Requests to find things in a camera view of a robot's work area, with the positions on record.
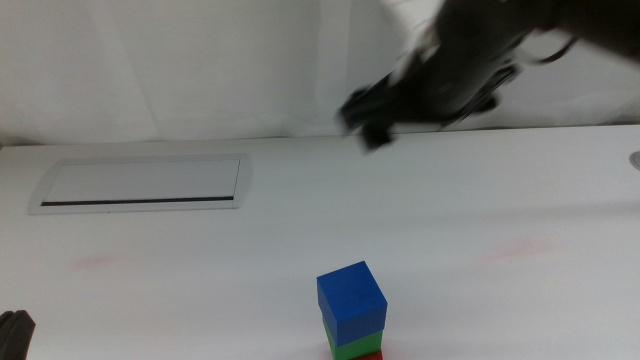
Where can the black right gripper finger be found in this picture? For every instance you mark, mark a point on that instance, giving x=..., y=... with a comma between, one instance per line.
x=487, y=104
x=375, y=136

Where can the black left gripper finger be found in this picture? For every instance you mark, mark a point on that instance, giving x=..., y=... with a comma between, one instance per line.
x=5, y=335
x=22, y=335

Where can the blue cube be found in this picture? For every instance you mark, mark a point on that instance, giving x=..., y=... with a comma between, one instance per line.
x=350, y=300

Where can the green cube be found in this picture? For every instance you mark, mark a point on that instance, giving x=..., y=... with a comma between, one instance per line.
x=360, y=345

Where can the red cube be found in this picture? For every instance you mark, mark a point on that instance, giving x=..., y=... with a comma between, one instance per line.
x=372, y=356

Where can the white fabric backdrop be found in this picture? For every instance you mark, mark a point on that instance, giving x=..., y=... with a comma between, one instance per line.
x=200, y=60

